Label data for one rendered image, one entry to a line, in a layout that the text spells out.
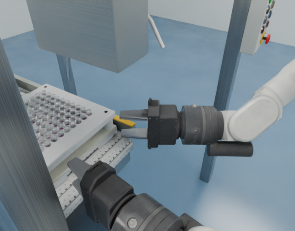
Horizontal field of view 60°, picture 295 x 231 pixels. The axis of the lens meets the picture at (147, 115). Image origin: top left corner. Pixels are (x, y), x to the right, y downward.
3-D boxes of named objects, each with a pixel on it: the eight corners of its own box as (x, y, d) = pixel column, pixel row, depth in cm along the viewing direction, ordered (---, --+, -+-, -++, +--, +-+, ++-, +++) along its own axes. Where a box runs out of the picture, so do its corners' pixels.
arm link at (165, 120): (148, 114, 49) (209, 115, 49) (148, 88, 57) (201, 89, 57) (147, 159, 57) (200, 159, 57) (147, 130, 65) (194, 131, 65)
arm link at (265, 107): (223, 123, 51) (275, 82, 51) (212, 123, 60) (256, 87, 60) (243, 148, 51) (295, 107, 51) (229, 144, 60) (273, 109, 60)
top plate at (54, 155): (-41, 138, 56) (-46, 131, 55) (47, 89, 72) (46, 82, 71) (31, 188, 45) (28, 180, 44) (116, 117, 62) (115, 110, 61)
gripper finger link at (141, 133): (120, 136, 57) (147, 137, 57) (121, 127, 60) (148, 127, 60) (120, 141, 58) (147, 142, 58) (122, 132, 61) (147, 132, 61)
